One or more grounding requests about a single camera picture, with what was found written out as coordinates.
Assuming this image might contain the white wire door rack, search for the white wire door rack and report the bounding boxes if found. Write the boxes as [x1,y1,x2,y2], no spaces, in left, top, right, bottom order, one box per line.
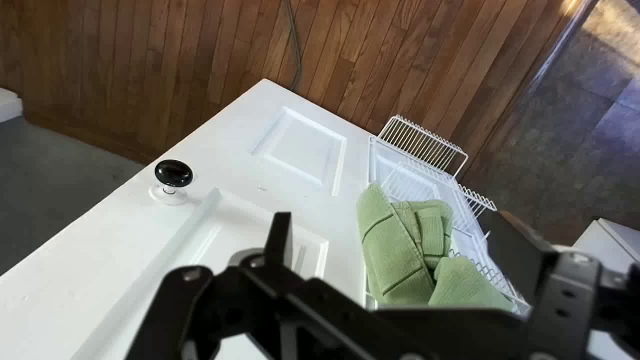
[364,113,533,317]

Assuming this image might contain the black door knob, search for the black door knob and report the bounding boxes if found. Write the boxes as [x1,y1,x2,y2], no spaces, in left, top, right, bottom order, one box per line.
[152,157,196,197]

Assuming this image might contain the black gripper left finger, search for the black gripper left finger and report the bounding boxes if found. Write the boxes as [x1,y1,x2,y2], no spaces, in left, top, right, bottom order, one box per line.
[125,209,376,360]

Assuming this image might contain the green striped folded towel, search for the green striped folded towel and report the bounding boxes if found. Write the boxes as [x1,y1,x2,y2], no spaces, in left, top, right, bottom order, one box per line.
[353,181,435,307]

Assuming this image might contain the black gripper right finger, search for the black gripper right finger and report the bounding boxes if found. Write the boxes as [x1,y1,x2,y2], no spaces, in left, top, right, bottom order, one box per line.
[498,209,640,360]

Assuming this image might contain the white cabinet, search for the white cabinet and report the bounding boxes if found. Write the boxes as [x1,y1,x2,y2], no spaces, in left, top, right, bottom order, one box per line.
[569,215,640,275]

